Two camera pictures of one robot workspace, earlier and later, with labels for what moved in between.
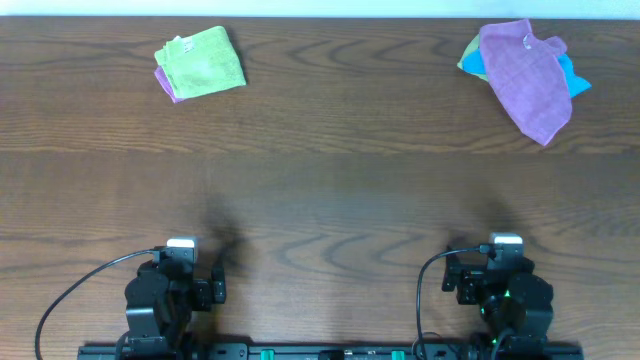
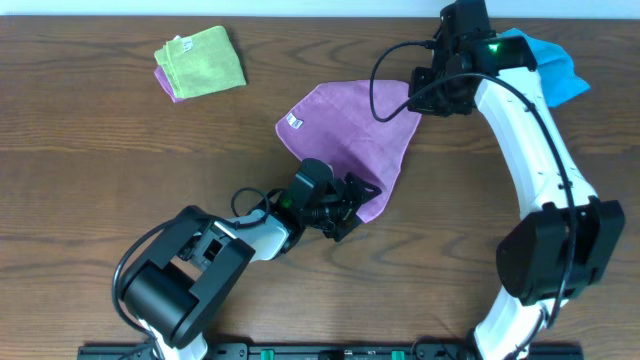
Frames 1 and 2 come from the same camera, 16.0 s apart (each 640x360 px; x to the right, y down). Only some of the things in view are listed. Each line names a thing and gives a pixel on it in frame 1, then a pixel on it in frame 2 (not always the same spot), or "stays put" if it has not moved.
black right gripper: x=471 y=278 → x=422 y=102
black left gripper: x=206 y=292 → x=351 y=205
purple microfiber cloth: x=531 y=81 → x=336 y=125
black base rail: x=320 y=351 stays put
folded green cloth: x=202 y=63 stays put
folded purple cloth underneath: x=167 y=85 stays put
